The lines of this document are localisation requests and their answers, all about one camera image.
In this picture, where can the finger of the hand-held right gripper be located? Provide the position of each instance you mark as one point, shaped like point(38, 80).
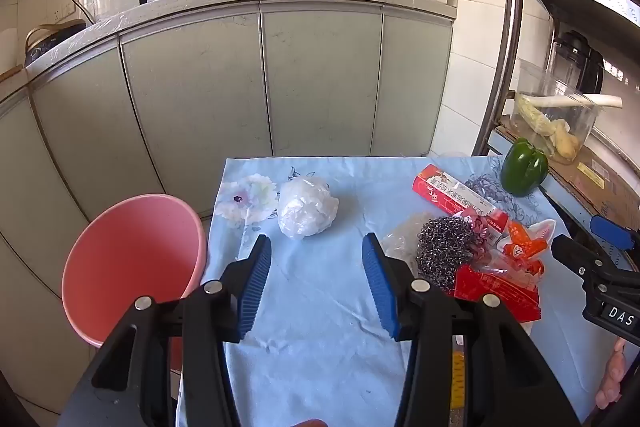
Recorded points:
point(575, 252)
point(610, 231)

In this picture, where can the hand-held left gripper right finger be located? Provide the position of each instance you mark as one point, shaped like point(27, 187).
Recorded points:
point(380, 287)

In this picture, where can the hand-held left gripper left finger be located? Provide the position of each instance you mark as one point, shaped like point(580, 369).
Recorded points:
point(255, 287)

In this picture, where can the clear plastic bag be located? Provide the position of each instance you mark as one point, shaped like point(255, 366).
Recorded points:
point(400, 239)

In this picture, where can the orange snack wrapper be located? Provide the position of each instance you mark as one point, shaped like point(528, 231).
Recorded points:
point(522, 252)

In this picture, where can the steel wool scrubber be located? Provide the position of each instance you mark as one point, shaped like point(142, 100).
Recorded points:
point(442, 247)

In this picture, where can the red snack packet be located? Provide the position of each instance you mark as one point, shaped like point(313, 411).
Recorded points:
point(500, 292)

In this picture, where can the white plastic bag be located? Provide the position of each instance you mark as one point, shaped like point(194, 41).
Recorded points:
point(307, 207)

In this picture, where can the long red carton box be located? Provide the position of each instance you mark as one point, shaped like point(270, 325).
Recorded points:
point(450, 192)

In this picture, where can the pink plastic bucket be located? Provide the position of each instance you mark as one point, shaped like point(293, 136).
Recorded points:
point(130, 257)

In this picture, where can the person's right hand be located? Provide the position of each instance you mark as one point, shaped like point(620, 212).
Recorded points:
point(610, 382)

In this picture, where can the flat cardboard sheet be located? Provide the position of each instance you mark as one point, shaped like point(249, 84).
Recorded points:
point(600, 177)

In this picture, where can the light blue floral tablecloth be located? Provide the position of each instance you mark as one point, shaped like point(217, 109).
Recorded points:
point(320, 357)

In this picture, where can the ginger root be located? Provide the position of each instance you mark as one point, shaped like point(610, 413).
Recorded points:
point(565, 142)

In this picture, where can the green bell pepper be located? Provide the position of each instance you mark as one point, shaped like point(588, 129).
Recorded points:
point(522, 167)

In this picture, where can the clear plastic container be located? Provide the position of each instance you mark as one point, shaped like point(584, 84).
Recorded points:
point(550, 82)

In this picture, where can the grey kitchen cabinet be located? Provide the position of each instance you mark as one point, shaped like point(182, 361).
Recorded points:
point(200, 82)

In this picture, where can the metal storage rack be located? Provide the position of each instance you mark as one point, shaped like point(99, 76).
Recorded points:
point(511, 7)

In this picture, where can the black electric cooker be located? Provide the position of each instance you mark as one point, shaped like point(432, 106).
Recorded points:
point(50, 42)

